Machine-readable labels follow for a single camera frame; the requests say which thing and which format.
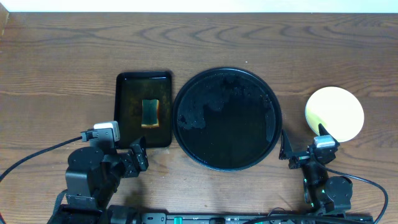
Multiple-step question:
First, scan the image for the black rectangular tray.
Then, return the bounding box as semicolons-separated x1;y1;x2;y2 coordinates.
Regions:
114;71;172;149

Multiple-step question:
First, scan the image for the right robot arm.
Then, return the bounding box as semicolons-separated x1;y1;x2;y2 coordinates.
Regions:
279;124;353;215

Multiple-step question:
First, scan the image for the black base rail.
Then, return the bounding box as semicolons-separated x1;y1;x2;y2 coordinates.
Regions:
141;211;374;224

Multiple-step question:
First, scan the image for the black round tray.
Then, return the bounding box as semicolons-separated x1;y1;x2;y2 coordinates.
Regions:
172;67;282;172

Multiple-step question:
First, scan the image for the green and yellow sponge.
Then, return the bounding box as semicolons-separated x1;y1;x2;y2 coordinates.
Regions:
141;99;159;128

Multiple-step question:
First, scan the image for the yellow plate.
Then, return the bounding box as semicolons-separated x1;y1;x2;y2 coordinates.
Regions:
305;86;364;142

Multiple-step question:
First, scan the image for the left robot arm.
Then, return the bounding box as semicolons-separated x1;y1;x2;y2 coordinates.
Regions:
48;137;149;224

